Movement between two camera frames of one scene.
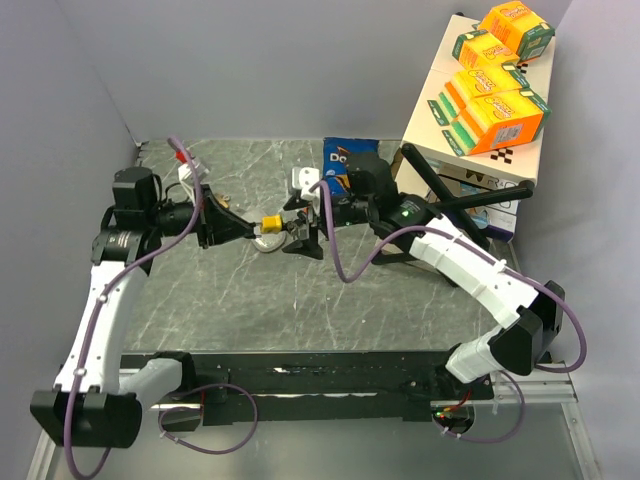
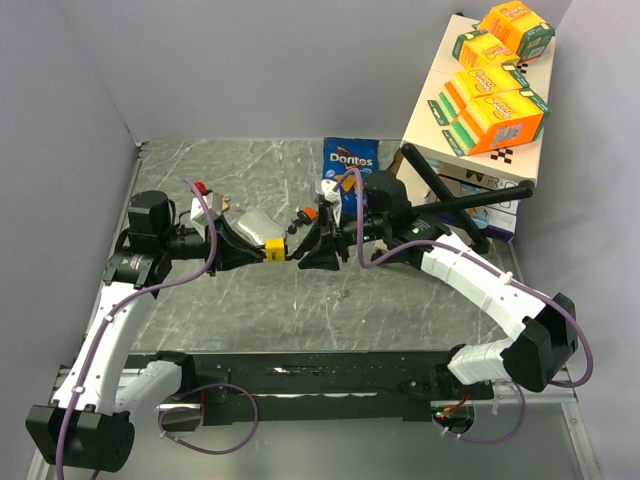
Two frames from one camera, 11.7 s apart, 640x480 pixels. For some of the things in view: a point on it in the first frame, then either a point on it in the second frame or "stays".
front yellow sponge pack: (497, 122) stays
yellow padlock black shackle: (272, 224) -> (276, 250)
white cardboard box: (425, 136) stays
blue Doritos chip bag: (334, 160) stays
